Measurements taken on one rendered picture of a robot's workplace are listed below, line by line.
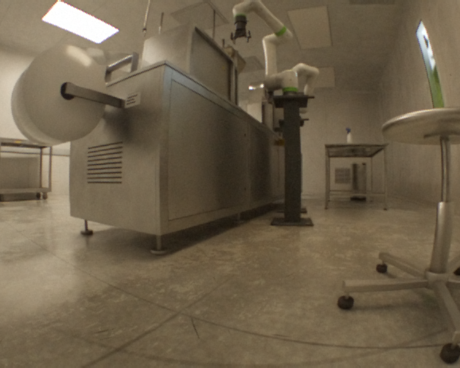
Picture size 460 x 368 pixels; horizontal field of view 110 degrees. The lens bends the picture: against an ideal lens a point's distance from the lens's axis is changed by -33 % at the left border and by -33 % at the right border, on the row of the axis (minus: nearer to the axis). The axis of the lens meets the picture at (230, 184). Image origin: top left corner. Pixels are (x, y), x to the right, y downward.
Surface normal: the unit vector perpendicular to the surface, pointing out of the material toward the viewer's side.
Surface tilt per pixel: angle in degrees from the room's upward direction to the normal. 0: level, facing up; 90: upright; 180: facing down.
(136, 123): 90
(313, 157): 90
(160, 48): 90
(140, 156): 90
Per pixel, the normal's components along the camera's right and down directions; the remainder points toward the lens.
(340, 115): -0.43, 0.01
